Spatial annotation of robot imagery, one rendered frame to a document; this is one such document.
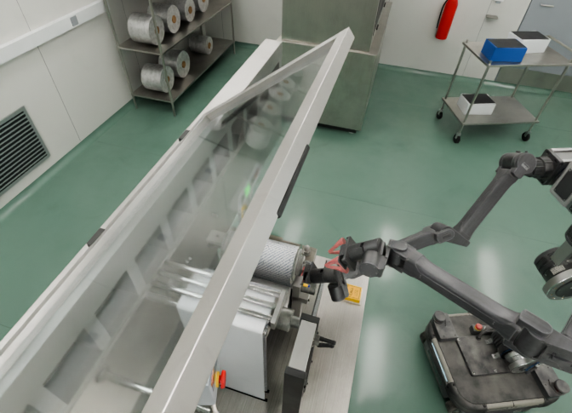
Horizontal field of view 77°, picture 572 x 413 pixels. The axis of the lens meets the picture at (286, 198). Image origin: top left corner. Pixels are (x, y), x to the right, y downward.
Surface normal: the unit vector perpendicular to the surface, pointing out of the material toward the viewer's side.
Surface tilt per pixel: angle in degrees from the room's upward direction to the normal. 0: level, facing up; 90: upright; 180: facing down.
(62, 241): 0
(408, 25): 90
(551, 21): 90
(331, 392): 0
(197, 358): 53
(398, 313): 0
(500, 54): 90
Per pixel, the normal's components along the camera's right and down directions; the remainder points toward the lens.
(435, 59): -0.29, 0.67
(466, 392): 0.03, -0.71
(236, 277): 0.78, -0.25
